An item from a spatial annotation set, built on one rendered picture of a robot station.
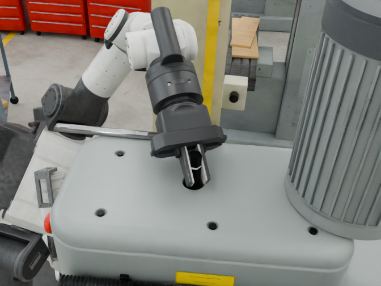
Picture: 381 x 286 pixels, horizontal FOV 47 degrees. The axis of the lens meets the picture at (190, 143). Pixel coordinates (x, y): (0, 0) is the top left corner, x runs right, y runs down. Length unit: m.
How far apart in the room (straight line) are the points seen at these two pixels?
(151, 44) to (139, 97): 3.84
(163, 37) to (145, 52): 0.05
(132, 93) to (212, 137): 3.99
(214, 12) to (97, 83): 1.38
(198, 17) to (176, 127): 1.75
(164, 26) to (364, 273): 0.54
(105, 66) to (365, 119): 0.69
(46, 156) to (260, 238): 0.69
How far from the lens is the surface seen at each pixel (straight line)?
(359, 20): 0.53
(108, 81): 1.11
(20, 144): 1.19
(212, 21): 2.42
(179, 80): 0.71
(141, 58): 0.77
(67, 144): 1.19
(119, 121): 4.24
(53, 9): 5.86
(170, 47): 0.72
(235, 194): 0.71
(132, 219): 0.67
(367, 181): 0.62
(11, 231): 1.29
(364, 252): 0.87
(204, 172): 0.69
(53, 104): 1.16
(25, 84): 5.02
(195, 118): 0.71
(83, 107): 1.16
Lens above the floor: 2.38
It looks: 37 degrees down
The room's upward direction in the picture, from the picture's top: 3 degrees clockwise
